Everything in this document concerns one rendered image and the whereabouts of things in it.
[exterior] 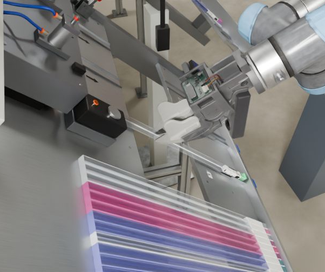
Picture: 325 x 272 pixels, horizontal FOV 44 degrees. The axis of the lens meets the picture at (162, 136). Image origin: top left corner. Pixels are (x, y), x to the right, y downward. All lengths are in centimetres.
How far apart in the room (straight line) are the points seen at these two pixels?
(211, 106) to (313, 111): 92
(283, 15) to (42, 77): 49
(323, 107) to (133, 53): 77
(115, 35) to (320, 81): 45
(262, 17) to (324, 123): 78
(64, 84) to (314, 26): 38
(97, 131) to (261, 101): 166
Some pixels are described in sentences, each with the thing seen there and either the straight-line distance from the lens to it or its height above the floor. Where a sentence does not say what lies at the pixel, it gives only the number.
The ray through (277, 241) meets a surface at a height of 73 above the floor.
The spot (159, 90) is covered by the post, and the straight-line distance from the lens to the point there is 143.
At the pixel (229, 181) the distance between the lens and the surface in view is 91.
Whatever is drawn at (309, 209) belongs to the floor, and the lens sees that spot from 184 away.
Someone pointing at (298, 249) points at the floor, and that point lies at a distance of 174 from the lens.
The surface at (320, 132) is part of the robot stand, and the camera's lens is 156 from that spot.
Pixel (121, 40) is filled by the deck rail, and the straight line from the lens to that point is 95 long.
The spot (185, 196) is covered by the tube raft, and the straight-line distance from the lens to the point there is 68.
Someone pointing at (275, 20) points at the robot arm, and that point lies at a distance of 81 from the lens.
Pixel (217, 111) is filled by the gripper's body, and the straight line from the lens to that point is 68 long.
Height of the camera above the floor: 153
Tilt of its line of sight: 51 degrees down
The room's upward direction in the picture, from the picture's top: straight up
